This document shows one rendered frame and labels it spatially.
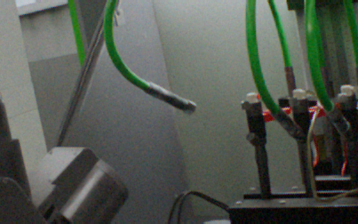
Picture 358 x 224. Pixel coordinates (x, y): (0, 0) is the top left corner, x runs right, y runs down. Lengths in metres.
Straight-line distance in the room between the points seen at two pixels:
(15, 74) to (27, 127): 0.35
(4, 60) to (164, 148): 2.69
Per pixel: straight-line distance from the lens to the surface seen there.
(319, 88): 0.80
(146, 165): 1.29
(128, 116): 1.25
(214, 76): 1.33
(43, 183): 0.46
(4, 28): 3.99
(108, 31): 0.92
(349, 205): 0.95
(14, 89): 3.99
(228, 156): 1.37
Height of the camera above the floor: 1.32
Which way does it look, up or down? 12 degrees down
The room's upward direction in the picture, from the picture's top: 12 degrees counter-clockwise
